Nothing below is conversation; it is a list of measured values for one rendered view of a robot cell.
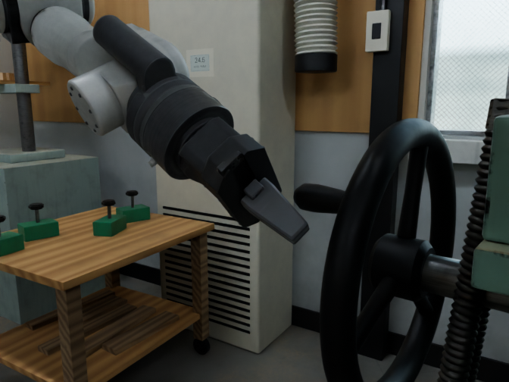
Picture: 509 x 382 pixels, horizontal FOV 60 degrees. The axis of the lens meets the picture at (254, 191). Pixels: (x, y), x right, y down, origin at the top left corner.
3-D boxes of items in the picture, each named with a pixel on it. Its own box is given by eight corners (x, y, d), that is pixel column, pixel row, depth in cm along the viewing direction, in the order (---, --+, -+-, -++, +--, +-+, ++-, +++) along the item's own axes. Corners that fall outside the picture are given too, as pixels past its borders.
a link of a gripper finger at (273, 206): (288, 247, 38) (240, 203, 40) (313, 221, 38) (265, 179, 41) (285, 242, 36) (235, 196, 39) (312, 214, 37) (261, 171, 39)
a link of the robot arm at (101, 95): (134, 180, 47) (80, 123, 52) (213, 133, 51) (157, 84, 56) (108, 98, 38) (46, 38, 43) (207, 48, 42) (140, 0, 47)
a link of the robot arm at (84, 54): (132, 133, 48) (78, 90, 56) (197, 97, 52) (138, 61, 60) (113, 81, 44) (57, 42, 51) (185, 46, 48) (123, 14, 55)
